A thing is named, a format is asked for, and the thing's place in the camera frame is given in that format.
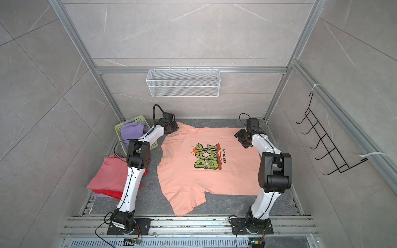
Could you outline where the salmon pink printed t-shirt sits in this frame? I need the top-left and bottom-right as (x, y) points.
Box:
(157, 123), (261, 217)

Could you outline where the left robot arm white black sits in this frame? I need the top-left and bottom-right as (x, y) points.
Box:
(108, 112), (178, 235)

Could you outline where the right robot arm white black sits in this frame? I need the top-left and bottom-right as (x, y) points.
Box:
(235, 117), (292, 234)

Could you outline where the green plastic basket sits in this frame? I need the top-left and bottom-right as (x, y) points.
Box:
(114, 115), (151, 158)

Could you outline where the purple t-shirt in basket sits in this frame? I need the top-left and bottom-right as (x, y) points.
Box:
(121, 122), (149, 148)

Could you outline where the pink folded t-shirt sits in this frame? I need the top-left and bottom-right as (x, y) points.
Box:
(87, 155), (140, 194)

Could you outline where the red folded t-shirt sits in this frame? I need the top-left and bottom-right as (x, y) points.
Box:
(96, 190), (123, 199)

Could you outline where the lavender folded t-shirt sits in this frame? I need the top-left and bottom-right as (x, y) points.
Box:
(93, 192), (109, 198)

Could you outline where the white zip tie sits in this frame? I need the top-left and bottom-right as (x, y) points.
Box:
(359, 151), (387, 158)

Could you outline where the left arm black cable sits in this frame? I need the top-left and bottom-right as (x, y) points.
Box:
(151, 103), (165, 126)

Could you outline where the white wire mesh basket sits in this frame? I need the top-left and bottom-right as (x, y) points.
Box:
(146, 69), (221, 98)

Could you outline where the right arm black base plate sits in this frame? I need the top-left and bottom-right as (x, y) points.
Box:
(230, 218), (274, 235)

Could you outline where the black wire hook rack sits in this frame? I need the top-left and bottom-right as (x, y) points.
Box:
(296, 92), (368, 176)

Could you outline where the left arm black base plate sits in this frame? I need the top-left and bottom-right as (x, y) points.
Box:
(106, 219), (152, 236)

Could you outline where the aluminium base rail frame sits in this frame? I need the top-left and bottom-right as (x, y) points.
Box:
(60, 216), (323, 248)

